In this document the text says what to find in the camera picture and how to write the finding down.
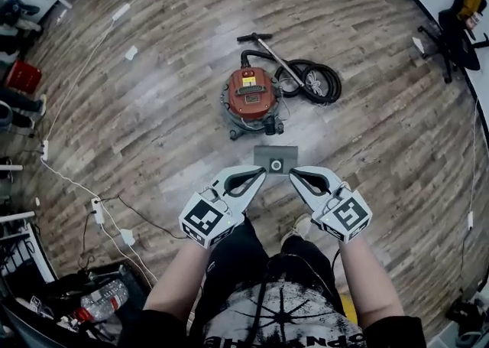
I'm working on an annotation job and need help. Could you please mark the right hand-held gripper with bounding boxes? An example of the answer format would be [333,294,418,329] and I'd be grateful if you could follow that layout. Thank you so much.
[289,165,373,245]

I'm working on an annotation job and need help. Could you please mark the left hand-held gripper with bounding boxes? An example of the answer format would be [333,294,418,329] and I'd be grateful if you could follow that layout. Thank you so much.
[178,164,267,250]

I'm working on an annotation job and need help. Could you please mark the person's right forearm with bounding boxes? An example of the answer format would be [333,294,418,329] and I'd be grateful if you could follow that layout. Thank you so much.
[338,239,406,330]

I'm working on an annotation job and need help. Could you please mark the person's left forearm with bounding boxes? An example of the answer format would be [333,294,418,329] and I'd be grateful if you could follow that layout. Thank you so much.
[144,241,215,323]

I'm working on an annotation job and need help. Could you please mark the person's right shoe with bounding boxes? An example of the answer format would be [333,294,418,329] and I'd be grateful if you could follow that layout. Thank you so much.
[280,213,313,246]

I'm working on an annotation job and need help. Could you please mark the person's black trousers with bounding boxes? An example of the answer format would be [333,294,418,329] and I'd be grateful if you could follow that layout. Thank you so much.
[200,216,345,320]

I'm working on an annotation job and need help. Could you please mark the red vacuum cleaner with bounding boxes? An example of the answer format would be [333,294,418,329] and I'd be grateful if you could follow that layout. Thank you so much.
[220,67,286,141]

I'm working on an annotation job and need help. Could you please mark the white power adapter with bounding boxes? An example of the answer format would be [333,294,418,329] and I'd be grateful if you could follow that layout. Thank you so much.
[119,227,137,247]

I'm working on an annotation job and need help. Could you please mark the person's printed t-shirt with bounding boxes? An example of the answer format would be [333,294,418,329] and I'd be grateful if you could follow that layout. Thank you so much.
[118,281,427,348]

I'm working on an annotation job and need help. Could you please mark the large clear water bottle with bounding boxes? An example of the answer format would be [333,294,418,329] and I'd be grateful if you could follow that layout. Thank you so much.
[79,279,130,323]

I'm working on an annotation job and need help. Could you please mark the black office chair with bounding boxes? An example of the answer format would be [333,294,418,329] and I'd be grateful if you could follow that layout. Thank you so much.
[416,0,489,84]

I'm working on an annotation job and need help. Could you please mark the red box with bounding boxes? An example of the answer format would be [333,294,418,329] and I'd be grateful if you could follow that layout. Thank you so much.
[5,60,43,94]

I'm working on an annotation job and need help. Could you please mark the black floor cable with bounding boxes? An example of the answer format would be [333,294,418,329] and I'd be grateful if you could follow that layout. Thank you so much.
[98,194,189,241]

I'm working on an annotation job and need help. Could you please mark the black vacuum hose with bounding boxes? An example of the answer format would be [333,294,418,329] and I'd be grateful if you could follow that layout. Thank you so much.
[240,49,343,106]

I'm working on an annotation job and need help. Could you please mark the white vacuum power cord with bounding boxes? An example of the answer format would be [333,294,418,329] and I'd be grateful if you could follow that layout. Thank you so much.
[305,69,326,96]

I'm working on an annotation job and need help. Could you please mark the black chest cable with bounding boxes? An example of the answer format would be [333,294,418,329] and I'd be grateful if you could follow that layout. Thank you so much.
[244,252,345,348]

